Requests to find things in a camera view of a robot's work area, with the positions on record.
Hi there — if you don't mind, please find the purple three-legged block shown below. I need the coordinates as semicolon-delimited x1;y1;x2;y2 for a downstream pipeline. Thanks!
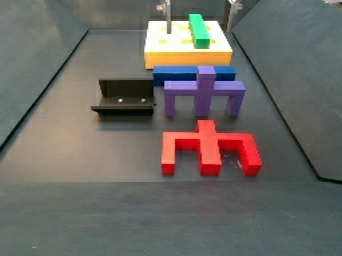
165;66;246;117

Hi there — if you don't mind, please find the green bar block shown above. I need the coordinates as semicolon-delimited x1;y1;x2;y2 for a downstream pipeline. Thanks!
189;14;210;49

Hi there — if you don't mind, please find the yellow slotted board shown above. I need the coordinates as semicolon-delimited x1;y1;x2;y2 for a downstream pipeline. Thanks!
145;21;233;70

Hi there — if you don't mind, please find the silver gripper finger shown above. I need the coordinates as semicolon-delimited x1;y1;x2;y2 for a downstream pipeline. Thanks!
157;0;173;33
228;0;244;32

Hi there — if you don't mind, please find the blue bar block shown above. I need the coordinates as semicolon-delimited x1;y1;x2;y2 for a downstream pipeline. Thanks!
153;66;237;86

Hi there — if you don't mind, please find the black angle bracket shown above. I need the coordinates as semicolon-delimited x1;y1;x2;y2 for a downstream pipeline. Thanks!
91;78;155;114

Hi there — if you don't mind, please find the red three-legged block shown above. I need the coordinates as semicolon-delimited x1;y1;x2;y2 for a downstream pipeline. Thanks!
162;120;262;176

